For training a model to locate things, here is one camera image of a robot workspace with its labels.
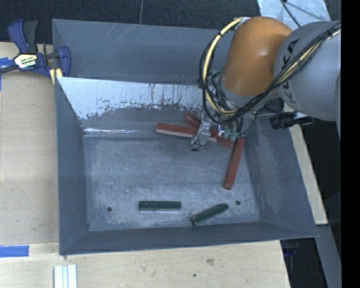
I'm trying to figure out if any red-brown flat block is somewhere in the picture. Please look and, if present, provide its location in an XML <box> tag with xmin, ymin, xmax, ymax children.
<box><xmin>155</xmin><ymin>122</ymin><xmax>200</xmax><ymax>139</ymax></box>
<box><xmin>223</xmin><ymin>137</ymin><xmax>247</xmax><ymax>191</ymax></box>
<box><xmin>183</xmin><ymin>113</ymin><xmax>235</xmax><ymax>149</ymax></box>

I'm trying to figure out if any black cylinder on white bracket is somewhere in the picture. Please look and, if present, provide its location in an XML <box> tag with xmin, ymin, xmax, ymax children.
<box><xmin>269</xmin><ymin>112</ymin><xmax>315</xmax><ymax>131</ymax></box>

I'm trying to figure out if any grey metal bin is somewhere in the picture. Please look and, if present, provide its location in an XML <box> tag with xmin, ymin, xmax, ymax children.
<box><xmin>51</xmin><ymin>18</ymin><xmax>319</xmax><ymax>256</ymax></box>

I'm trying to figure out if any dark green flat block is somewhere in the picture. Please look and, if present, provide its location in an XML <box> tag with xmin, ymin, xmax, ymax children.
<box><xmin>191</xmin><ymin>202</ymin><xmax>230</xmax><ymax>226</ymax></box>
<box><xmin>137</xmin><ymin>200</ymin><xmax>182</xmax><ymax>212</ymax></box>

